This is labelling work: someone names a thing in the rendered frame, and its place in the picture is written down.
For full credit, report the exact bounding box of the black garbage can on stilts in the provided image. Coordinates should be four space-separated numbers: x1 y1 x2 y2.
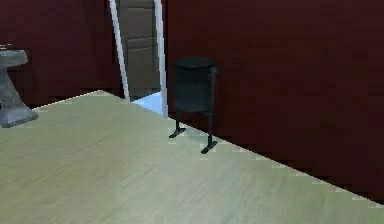
168 56 221 155

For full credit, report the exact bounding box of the brown panelled room door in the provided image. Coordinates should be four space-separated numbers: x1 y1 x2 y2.
116 0 162 99

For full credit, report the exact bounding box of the grey pedestal sink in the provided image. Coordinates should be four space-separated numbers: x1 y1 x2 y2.
0 43 40 129

